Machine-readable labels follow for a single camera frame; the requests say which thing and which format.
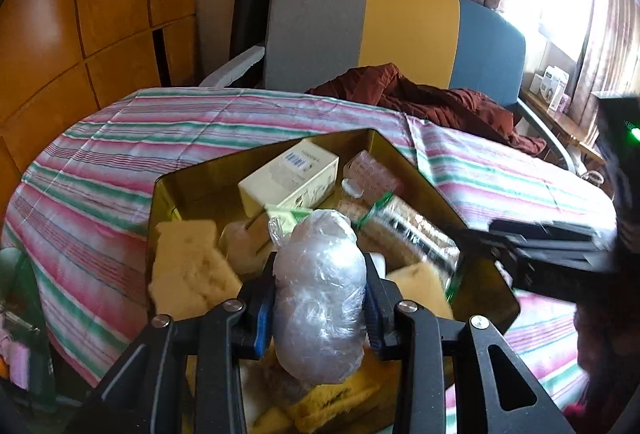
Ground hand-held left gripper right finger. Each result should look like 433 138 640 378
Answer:
362 253 576 434

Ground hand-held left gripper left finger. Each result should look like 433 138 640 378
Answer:
67 253 278 434

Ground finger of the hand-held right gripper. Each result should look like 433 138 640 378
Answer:
457 226 521 265
487 219 601 242

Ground plastic bundle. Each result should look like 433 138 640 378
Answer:
267 209 368 385

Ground cracker packet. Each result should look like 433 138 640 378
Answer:
350 191 463 295

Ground yellow sponge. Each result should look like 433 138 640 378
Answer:
150 220 246 320
385 262 453 320

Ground gold tin box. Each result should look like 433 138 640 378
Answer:
146 128 521 434

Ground translucent round container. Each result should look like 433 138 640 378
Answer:
220 221 273 275

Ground wooden desk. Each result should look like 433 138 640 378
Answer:
520 89 606 165

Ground cream carton box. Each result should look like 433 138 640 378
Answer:
237 138 341 220

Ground white carton box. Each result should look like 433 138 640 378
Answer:
542 66 571 110

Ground maroon cloth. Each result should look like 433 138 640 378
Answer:
305 63 548 157

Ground striped tablecloth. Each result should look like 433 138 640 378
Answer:
0 86 618 420

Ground glass side table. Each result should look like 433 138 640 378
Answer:
0 246 61 415

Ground grey yellow blue chair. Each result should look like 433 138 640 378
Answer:
197 0 576 175

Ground pale purple clips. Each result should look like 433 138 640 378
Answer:
0 309 31 390

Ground black rolled mat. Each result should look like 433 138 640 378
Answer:
229 0 281 65

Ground wooden wardrobe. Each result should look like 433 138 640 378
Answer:
0 0 201 225

